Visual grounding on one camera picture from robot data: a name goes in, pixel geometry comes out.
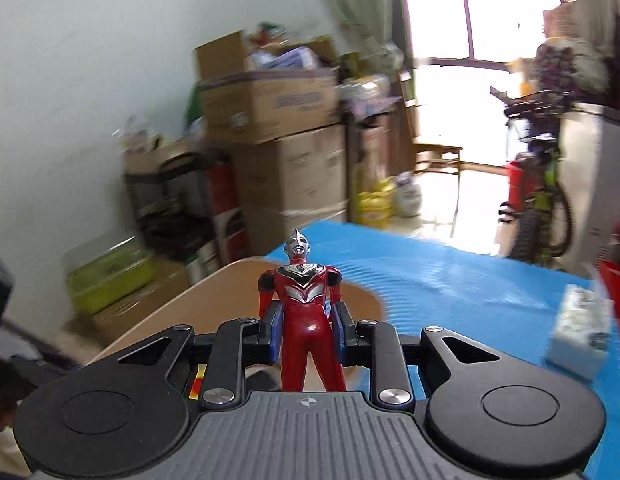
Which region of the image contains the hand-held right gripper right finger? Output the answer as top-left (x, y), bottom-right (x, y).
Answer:
top-left (334, 304), bottom-right (502, 406)

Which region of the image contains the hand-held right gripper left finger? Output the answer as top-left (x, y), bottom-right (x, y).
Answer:
top-left (117, 302), bottom-right (283, 406)

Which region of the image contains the red silver hero figure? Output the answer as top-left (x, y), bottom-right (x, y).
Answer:
top-left (258, 228), bottom-right (349, 393)

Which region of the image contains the cream plastic basin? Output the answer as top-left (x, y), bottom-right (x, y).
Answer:
top-left (85, 257), bottom-right (387, 387)

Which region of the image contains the green container with clear lid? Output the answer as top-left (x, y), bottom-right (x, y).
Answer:
top-left (65, 237), bottom-right (157, 312)

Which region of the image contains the red white carton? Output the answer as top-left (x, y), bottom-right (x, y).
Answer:
top-left (210, 160), bottom-right (252, 261)

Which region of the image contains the blue silicone mat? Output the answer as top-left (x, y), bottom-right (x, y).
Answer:
top-left (270, 220), bottom-right (620, 480)

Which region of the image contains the taped large cardboard box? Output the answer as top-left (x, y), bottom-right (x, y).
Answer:
top-left (230, 125), bottom-right (349, 256)

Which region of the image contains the plastic bag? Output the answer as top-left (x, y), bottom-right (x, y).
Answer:
top-left (395, 172), bottom-right (424, 219)

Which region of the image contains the black metal rack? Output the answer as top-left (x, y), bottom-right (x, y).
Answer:
top-left (124, 157), bottom-right (227, 262)

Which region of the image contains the wooden chair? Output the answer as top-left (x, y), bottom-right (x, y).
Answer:
top-left (400, 70), bottom-right (464, 177)

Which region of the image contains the beige open cardboard box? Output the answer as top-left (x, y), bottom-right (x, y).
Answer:
top-left (122, 139), bottom-right (207, 172)

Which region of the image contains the printed upper cardboard box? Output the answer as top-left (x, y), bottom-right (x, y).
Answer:
top-left (197, 72), bottom-right (341, 144)

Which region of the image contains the white blue tissue box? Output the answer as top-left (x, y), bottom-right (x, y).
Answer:
top-left (545, 284), bottom-right (614, 382)

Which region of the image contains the green black bicycle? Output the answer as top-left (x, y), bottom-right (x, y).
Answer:
top-left (490, 85), bottom-right (577, 267)

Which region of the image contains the open cardboard box with clutter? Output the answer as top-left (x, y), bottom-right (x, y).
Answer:
top-left (194, 30), bottom-right (341, 82)

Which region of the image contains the green curtain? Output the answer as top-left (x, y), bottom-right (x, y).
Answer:
top-left (314, 0), bottom-right (392, 63)

